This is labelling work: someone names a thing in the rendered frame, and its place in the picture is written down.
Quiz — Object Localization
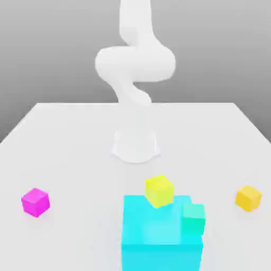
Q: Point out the small orange cube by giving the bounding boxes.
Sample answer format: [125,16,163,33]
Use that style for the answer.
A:
[234,184,263,213]

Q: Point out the small magenta cube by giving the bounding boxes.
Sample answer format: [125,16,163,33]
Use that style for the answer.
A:
[21,187,51,219]

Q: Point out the large cyan box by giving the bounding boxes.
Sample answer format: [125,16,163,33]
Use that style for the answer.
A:
[121,194,204,271]

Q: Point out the small yellow cube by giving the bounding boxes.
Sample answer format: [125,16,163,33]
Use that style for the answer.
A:
[144,174,175,210]

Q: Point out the small teal cube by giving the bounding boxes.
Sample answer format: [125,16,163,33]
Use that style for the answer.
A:
[180,202,206,236]

